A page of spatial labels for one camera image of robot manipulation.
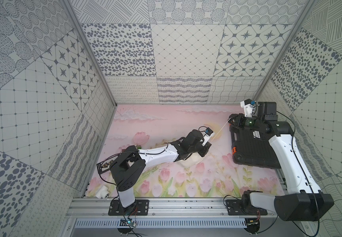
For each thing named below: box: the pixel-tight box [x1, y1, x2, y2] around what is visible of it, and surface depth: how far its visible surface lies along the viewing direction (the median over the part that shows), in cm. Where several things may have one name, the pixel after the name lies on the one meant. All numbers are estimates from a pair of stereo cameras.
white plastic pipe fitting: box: [95, 185, 110, 199], surface depth 77 cm
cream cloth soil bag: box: [176, 152, 206, 168], surface depth 81 cm
